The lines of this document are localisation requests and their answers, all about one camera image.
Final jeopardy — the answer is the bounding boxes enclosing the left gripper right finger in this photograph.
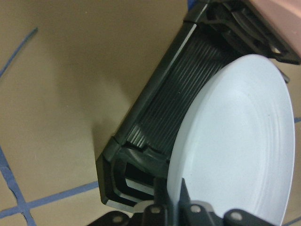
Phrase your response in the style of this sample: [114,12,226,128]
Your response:
[178,179,273,226]

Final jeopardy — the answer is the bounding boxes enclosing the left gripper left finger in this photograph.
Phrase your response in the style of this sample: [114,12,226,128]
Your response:
[90,178,173,226]

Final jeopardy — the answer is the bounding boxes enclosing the blue plate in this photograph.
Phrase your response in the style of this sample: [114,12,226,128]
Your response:
[167,55,295,226]

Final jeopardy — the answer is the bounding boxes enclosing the pink plate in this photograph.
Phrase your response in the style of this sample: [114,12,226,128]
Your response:
[251,0,301,56]

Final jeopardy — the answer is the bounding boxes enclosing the brown paper table mat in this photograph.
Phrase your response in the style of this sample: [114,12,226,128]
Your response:
[0,0,301,226]

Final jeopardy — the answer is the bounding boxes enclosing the black dish rack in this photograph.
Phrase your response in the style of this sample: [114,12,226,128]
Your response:
[96,0,301,212]

